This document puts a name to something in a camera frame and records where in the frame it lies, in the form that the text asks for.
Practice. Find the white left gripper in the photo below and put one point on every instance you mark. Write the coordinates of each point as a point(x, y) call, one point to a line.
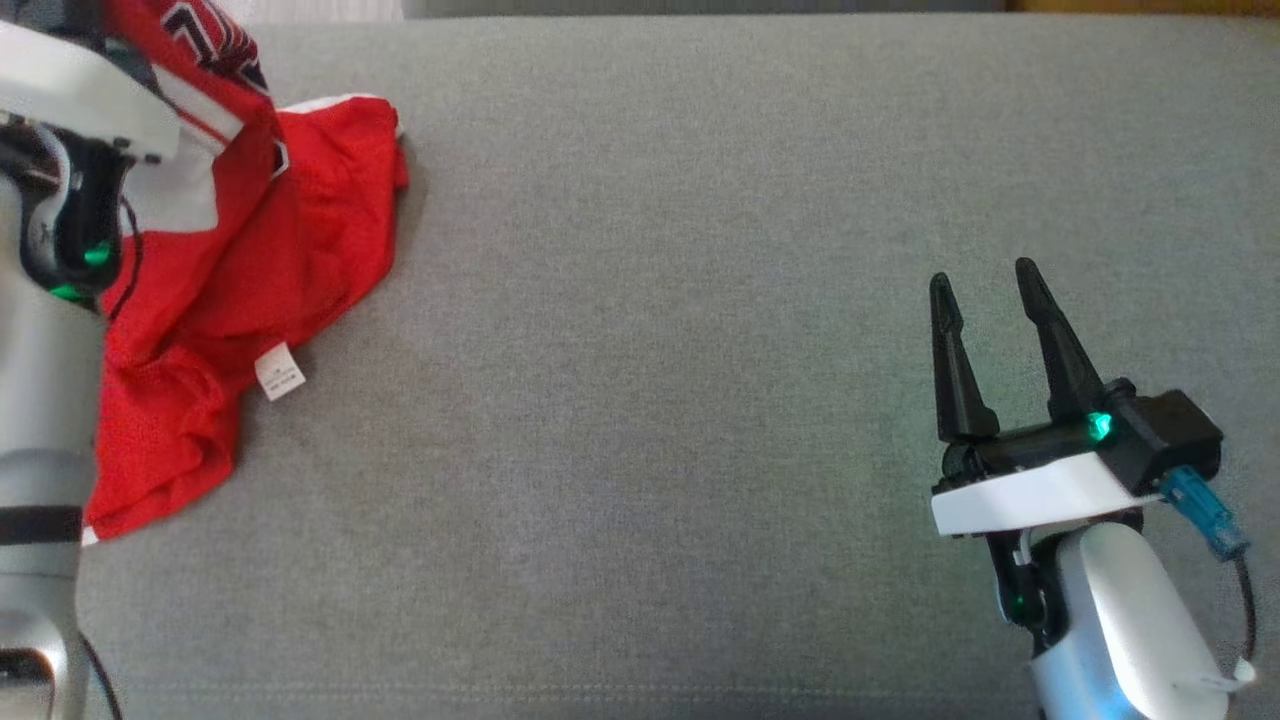
point(70, 85)

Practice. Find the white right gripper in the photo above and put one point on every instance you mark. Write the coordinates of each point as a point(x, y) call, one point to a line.
point(1030, 495)

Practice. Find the red mesh shorts white trim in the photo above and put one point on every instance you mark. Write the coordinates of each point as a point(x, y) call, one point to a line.
point(300, 250)

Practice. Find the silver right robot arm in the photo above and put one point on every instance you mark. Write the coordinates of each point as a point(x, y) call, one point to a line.
point(1120, 620)

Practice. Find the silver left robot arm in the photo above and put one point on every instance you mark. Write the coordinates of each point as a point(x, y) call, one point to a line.
point(35, 400)

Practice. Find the grey sofa seat cushion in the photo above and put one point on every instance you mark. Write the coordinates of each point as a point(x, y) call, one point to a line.
point(650, 350)

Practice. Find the grey sofa back cushion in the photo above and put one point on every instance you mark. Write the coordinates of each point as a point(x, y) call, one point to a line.
point(700, 7)

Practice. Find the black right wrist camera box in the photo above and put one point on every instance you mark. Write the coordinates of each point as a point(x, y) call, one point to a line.
point(1170, 435)

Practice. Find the blue right camera connector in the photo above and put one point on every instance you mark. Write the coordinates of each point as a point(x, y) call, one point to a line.
point(1205, 515)

